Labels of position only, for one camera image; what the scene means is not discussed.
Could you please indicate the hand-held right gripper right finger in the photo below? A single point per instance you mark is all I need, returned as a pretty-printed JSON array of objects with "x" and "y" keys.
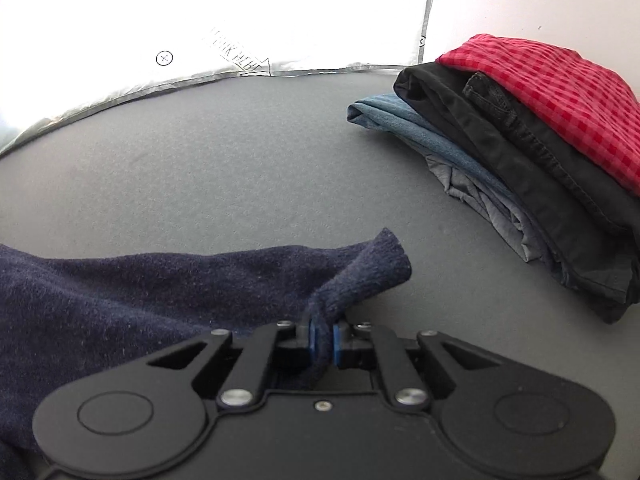
[{"x": 337, "y": 345}]

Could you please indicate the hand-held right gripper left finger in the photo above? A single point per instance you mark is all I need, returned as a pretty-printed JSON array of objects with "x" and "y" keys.
[{"x": 313, "y": 342}]

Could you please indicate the navy knit sweater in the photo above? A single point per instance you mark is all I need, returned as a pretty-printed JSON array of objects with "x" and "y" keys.
[{"x": 125, "y": 300}]

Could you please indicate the grey garment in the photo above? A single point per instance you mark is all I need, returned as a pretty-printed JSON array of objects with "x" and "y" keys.
[{"x": 500, "y": 217}]

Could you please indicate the blue denim garment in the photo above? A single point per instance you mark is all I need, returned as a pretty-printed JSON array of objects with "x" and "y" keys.
[{"x": 400, "y": 120}]

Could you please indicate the black garment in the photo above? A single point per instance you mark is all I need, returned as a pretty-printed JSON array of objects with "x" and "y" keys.
[{"x": 500, "y": 160}]

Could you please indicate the red checked shirt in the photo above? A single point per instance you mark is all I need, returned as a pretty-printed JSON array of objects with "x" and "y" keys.
[{"x": 550, "y": 90}]

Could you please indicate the white printed sheet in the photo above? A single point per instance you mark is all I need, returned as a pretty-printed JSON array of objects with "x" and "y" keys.
[{"x": 200, "y": 20}]

